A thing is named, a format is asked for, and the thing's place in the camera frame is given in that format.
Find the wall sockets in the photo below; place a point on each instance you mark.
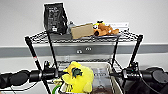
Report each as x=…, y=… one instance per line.
x=83, y=50

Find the yellow plush toy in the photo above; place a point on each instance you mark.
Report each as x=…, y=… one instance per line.
x=80, y=78

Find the green and white toy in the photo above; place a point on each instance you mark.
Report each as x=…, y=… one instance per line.
x=56, y=89

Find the orange plush toy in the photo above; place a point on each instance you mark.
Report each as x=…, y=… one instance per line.
x=105, y=30

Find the large black printed bag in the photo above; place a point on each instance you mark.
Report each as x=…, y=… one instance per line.
x=55, y=18

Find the grey bottle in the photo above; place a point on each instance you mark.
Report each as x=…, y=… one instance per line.
x=70, y=26

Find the black office chair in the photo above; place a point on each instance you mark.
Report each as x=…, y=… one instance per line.
x=133, y=88

